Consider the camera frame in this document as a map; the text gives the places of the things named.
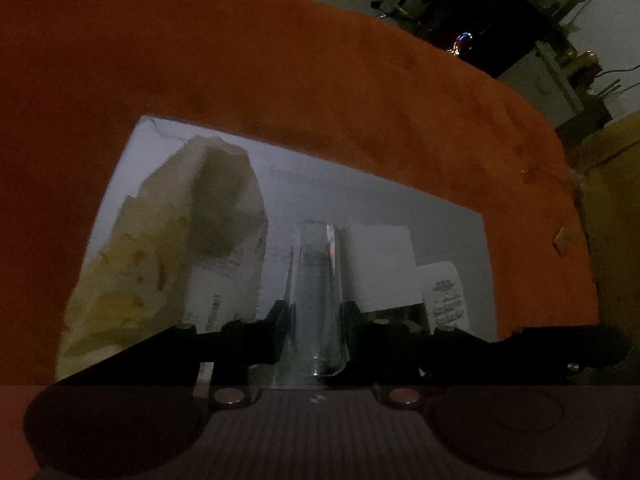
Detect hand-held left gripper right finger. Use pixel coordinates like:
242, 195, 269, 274
340, 301, 631, 407

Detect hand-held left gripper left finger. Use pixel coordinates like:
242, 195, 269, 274
55, 300, 296, 407

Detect clear drinking glass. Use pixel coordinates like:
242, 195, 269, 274
272, 222, 352, 389

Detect white box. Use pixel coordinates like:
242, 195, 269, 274
340, 225, 426, 314

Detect white remote control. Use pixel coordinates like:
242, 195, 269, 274
417, 261, 474, 334

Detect white paper sheet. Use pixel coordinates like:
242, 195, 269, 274
55, 115, 501, 387

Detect yellow snack bag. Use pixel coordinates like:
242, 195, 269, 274
55, 135, 269, 382

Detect orange table cloth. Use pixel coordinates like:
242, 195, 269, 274
0, 0, 601, 387

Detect yellow cardboard box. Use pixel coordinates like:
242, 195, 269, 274
562, 112, 640, 361

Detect dark desk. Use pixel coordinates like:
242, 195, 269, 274
372, 0, 556, 80

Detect white shelf frame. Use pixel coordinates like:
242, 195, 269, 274
536, 40, 587, 117

